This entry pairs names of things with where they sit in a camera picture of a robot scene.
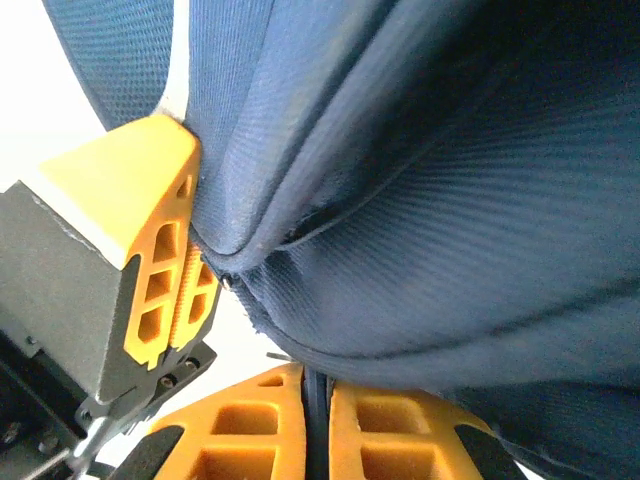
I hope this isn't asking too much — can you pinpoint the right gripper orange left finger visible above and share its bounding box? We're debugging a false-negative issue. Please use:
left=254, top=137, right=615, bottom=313
left=115, top=363, right=307, bottom=480

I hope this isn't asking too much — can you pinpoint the navy blue backpack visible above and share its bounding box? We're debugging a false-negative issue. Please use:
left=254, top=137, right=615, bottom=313
left=42, top=0, right=640, bottom=480

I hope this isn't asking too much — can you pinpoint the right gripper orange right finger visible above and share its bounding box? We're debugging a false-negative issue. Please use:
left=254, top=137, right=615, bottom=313
left=328, top=377, right=521, bottom=480

